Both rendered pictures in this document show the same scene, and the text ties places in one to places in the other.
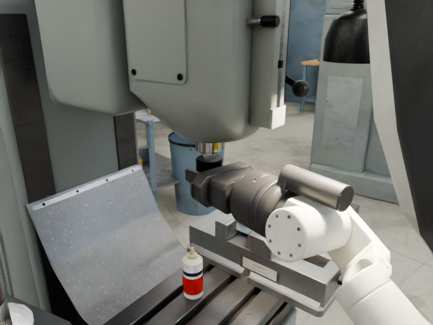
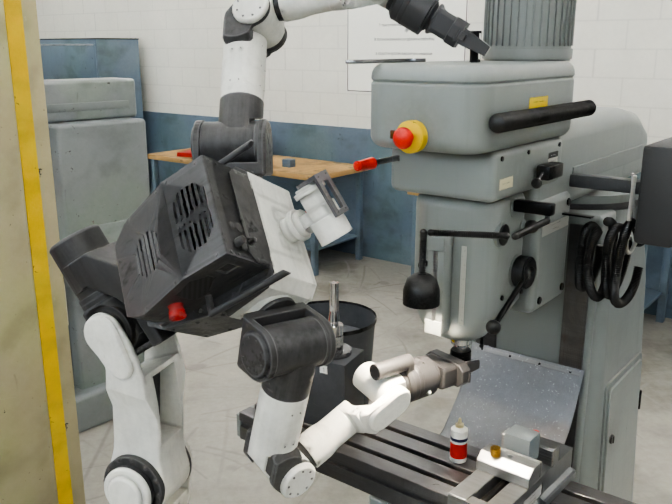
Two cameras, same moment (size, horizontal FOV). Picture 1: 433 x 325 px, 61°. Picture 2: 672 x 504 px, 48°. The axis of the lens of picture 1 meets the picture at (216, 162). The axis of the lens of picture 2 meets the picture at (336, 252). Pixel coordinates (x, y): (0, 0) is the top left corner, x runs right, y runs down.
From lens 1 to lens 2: 167 cm
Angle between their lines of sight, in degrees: 86
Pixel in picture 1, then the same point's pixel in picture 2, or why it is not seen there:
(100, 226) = (507, 393)
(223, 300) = (452, 473)
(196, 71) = not seen: hidden behind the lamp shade
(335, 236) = (369, 391)
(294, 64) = not seen: outside the picture
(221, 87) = not seen: hidden behind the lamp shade
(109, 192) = (534, 374)
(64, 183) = (504, 344)
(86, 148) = (529, 326)
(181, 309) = (438, 454)
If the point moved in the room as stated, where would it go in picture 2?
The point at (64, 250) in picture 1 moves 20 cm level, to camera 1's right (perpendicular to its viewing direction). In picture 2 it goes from (472, 388) to (485, 423)
